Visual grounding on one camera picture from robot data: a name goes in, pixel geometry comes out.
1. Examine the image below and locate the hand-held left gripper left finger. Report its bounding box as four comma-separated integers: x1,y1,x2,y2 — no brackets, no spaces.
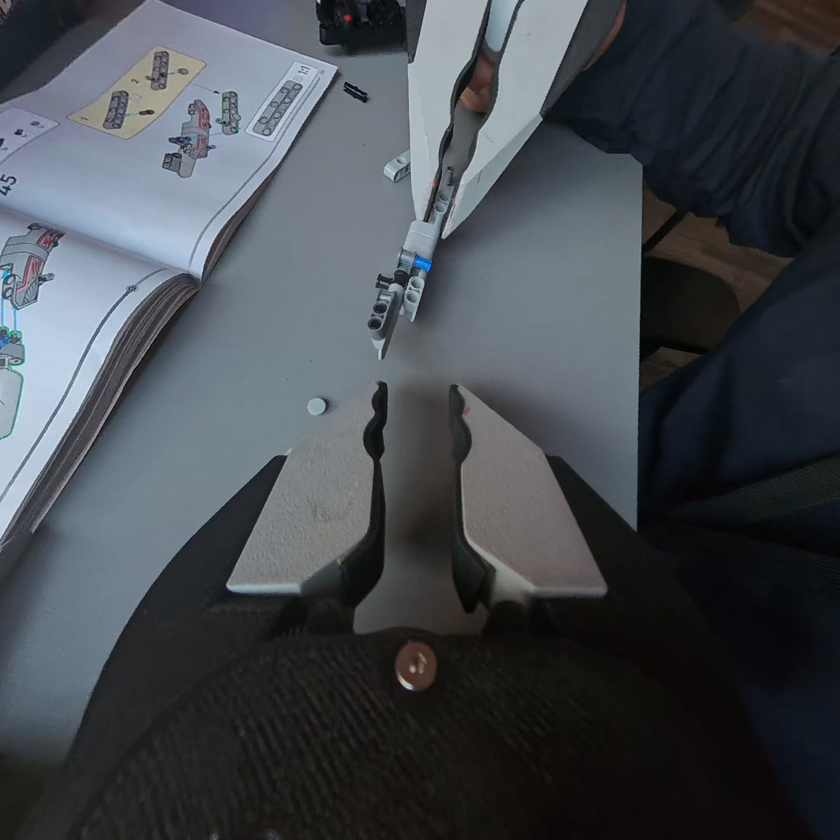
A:
226,381,388,608

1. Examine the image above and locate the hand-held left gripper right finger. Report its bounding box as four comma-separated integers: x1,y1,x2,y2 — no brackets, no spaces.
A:
448,384,608,614

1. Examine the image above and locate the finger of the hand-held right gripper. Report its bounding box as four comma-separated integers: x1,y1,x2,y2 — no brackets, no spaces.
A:
407,0,493,227
440,0,592,242

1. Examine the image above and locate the lego vehicle model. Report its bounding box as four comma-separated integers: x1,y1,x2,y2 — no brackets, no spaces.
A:
318,0,408,55

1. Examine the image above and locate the grey lego sub-assembly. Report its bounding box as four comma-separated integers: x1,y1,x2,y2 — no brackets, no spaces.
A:
365,187,454,362

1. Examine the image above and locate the person's right forearm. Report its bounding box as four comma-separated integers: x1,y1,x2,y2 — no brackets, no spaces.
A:
545,0,840,258

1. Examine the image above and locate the lego instruction booklet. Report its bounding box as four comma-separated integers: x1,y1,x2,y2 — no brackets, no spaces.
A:
0,0,339,552

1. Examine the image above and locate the person's right hand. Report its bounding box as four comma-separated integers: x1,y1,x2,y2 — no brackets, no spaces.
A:
459,49,503,112

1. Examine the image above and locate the black chair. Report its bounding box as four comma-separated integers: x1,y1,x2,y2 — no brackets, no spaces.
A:
642,255,740,361

